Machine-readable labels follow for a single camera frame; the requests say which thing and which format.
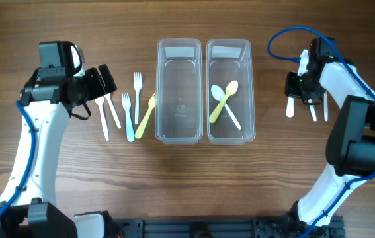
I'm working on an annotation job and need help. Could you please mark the white plastic spoon wide handle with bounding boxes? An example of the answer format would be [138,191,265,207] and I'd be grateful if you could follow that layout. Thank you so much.
[286,97,295,118]

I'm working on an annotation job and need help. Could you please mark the white plastic spoon slanted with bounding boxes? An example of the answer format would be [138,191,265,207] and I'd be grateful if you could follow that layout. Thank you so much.
[308,99,317,122]

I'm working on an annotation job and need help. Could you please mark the yellow plastic spoon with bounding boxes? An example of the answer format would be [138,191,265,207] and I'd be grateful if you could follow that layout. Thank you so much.
[209,80,239,123]

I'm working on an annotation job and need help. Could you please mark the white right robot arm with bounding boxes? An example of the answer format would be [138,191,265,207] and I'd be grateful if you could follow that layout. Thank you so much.
[283,61,375,237]

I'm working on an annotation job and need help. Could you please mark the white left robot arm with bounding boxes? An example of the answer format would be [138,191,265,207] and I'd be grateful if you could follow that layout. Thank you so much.
[0,65,118,237]

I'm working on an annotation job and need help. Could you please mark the left clear plastic container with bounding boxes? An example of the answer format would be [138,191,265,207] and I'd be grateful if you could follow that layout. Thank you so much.
[155,38,203,145]

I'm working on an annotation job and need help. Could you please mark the clear plastic container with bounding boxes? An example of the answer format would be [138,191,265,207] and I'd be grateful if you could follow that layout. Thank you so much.
[206,39,256,145]
[155,38,203,145]

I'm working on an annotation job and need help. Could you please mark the right clear plastic container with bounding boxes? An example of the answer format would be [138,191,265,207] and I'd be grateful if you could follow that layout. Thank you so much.
[206,39,256,145]

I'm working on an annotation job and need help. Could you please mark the white plastic spoon in container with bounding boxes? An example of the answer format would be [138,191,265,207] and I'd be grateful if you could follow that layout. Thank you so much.
[211,85,241,130]

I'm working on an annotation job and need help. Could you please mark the white plastic fork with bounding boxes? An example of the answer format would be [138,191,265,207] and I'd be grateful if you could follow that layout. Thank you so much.
[95,96,109,141]
[104,93,122,129]
[134,72,143,124]

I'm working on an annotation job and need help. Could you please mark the white plastic fork leftmost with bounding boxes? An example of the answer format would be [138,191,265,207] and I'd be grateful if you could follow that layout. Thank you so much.
[95,96,109,141]

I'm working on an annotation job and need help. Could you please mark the light blue plastic fork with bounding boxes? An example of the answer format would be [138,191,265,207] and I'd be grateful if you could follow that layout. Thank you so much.
[122,93,135,142]

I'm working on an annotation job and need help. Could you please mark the white plastic fork upper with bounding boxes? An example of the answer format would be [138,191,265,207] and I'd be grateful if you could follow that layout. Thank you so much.
[134,72,143,124]

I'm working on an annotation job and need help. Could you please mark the yellow plastic fork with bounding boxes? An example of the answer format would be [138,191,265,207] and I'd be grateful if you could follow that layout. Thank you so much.
[135,93,156,139]

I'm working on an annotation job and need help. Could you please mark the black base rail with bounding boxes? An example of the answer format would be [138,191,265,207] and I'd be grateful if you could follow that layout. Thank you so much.
[112,216,345,238]

